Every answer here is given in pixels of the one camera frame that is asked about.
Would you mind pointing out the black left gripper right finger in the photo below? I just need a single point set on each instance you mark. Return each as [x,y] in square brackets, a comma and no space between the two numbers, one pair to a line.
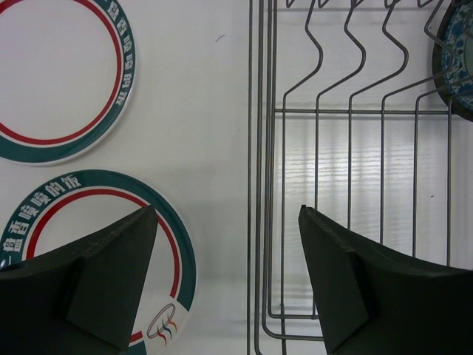
[372,299]

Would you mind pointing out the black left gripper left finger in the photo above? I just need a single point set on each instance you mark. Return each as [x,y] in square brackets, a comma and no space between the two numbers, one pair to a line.
[83,297]

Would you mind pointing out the small blue patterned plate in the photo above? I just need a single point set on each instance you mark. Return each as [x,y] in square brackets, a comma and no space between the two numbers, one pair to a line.
[452,59]

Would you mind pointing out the grey wire dish rack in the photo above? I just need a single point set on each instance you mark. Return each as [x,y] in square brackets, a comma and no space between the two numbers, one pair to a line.
[344,116]

